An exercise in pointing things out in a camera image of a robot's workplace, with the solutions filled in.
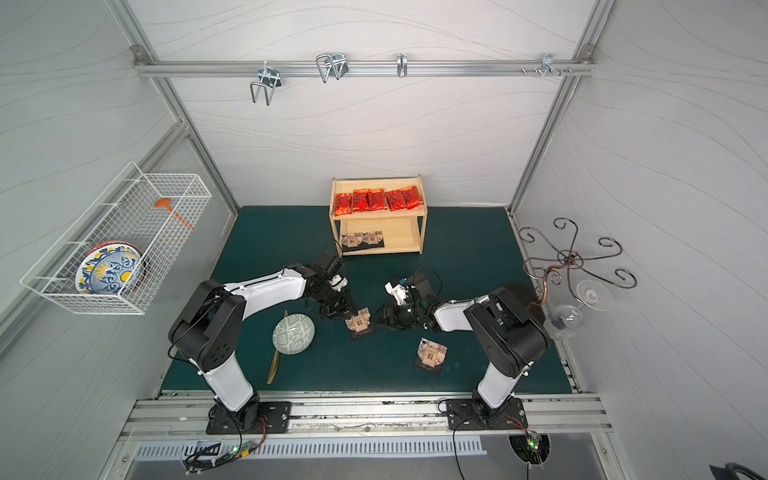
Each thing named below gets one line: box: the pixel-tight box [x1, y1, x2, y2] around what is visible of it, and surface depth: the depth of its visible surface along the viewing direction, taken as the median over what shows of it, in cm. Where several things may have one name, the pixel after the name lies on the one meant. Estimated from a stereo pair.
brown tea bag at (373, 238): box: [362, 230, 384, 245], surface depth 110 cm
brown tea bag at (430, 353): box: [417, 338, 448, 368], surface depth 86 cm
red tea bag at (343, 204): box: [334, 193, 353, 217], surface depth 92 cm
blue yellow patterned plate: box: [75, 240, 151, 295], surface depth 62 cm
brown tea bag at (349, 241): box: [341, 233, 359, 248], surface depth 110 cm
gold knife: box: [267, 310, 289, 385], surface depth 84 cm
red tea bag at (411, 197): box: [401, 186, 424, 210], surface depth 94 cm
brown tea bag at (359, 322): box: [344, 308, 371, 333], surface depth 92 cm
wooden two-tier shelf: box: [329, 174, 428, 258], surface depth 100 cm
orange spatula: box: [154, 198, 196, 232], surface depth 80 cm
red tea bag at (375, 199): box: [365, 188, 388, 211], surface depth 95 cm
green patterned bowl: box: [272, 313, 316, 355], surface depth 88 cm
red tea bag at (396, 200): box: [384, 190, 408, 212], surface depth 94 cm
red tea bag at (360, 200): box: [353, 189, 370, 212], surface depth 95 cm
